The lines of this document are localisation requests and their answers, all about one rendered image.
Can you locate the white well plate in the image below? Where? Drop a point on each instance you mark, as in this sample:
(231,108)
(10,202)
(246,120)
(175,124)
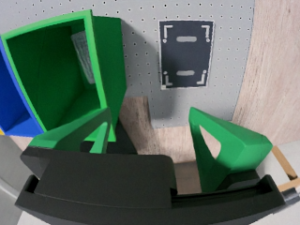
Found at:
(83,54)

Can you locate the blue general bin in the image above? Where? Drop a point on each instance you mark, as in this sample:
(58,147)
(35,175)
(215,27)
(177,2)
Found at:
(16,116)

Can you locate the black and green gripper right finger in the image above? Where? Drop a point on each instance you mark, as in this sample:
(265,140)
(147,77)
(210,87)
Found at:
(241,149)

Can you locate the green open-top bin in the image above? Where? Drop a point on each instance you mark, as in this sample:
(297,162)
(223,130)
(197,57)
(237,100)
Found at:
(50,74)

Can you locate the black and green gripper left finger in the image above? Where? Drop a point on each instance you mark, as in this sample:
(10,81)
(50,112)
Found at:
(69,136)

